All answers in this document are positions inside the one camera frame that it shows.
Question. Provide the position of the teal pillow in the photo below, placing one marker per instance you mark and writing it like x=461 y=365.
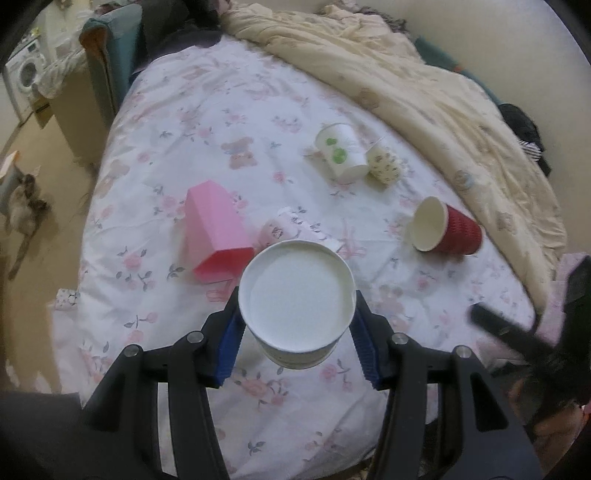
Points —
x=443 y=53

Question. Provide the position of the white washing machine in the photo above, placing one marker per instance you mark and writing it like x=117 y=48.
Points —
x=23 y=74

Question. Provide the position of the person's right hand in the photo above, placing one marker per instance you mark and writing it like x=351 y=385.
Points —
x=561 y=424

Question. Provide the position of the black garment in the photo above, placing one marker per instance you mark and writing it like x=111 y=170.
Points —
x=524 y=127

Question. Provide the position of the pink printed paper cup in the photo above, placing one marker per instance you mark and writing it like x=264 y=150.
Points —
x=275 y=228

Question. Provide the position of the pink cloth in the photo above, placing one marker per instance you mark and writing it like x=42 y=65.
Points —
x=554 y=323

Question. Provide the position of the white cup with green dots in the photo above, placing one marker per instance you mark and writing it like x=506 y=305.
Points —
x=341 y=150

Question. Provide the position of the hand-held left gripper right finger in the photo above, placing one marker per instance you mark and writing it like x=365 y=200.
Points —
x=367 y=344

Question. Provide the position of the teal armchair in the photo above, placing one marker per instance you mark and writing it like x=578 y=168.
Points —
x=113 y=50

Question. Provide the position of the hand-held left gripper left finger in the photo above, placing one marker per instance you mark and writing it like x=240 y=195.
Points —
x=229 y=341

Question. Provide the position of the cream duvet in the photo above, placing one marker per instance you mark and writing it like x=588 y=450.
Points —
x=415 y=92

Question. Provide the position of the white floral bed sheet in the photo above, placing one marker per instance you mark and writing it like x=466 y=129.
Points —
x=221 y=138

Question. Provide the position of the beige cabinet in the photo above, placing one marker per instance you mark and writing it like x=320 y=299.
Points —
x=81 y=120

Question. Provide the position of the red ribbed paper cup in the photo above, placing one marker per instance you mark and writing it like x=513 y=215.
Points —
x=455 y=230

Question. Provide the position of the cardboard box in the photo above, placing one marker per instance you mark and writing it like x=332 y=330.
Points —
x=41 y=110

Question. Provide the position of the floral cloth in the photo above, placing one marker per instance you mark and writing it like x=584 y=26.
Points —
x=62 y=74

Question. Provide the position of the small cream patterned cup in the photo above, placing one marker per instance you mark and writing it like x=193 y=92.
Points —
x=385 y=164

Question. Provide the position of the plain white paper cup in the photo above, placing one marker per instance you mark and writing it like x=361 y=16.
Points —
x=295 y=295

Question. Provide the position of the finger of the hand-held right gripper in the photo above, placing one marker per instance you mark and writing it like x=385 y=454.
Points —
x=503 y=328

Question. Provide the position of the dark clothing pile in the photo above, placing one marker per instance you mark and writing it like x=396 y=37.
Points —
x=180 y=32

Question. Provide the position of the pink rectangular box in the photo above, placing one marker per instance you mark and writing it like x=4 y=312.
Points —
x=210 y=221

